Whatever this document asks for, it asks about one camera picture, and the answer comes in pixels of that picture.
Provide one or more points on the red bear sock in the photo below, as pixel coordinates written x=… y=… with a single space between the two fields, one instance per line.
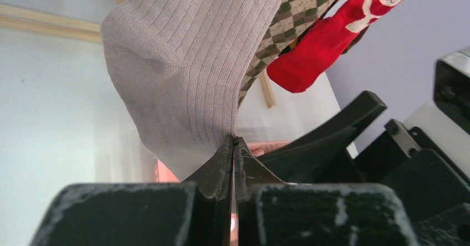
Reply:
x=298 y=69

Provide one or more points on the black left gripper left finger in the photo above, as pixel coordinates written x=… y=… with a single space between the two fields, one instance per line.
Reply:
x=196 y=211

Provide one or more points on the grey ribbed sock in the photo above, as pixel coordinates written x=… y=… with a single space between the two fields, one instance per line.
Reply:
x=178 y=66

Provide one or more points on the wooden hanger stand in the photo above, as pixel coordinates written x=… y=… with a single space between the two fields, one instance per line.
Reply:
x=40 y=22

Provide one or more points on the brown argyle sock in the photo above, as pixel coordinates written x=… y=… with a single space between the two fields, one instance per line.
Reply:
x=292 y=19

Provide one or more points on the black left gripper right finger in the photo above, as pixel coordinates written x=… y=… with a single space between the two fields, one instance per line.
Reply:
x=271 y=212

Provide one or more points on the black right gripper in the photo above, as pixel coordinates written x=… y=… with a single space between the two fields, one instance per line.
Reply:
x=433 y=190

